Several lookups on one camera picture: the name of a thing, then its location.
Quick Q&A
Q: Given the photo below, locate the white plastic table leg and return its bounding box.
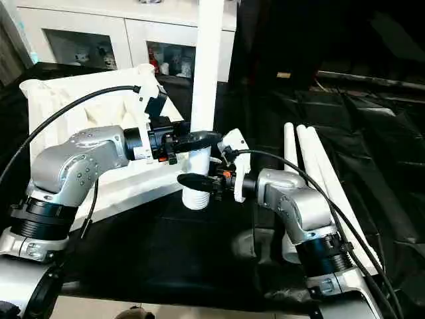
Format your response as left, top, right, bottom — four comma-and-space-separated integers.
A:
296, 124, 333, 197
305, 126, 383, 276
282, 122, 302, 259
181, 0, 223, 211

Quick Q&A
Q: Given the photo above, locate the white plastic table top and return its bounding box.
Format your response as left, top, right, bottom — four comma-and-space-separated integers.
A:
19, 63, 192, 231

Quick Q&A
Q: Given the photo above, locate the black work surface mat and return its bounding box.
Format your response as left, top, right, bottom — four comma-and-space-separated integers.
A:
0, 61, 425, 310

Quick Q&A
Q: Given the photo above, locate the white glass-door cabinet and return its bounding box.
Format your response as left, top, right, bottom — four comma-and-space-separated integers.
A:
15, 0, 238, 84

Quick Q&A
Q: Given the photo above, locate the black backdrop cloth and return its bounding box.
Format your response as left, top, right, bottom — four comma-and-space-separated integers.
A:
228, 0, 425, 94

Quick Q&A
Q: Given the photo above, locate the grey curtain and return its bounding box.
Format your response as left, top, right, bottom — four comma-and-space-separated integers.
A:
0, 19, 26, 89

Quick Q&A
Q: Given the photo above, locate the dark grey tube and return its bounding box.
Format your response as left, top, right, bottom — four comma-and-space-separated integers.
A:
317, 70, 425, 88

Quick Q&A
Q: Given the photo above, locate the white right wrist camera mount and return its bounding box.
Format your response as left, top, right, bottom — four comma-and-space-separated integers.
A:
217, 128, 252, 203

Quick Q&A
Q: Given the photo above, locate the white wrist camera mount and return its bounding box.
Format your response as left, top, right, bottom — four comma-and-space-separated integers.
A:
217, 128, 252, 203
134, 84, 170, 165

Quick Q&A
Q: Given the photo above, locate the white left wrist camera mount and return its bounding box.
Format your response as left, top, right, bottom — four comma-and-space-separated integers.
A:
134, 84, 170, 165

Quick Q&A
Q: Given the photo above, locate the black left wrist camera cable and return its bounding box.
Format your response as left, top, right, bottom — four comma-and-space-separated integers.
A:
0, 85, 141, 240

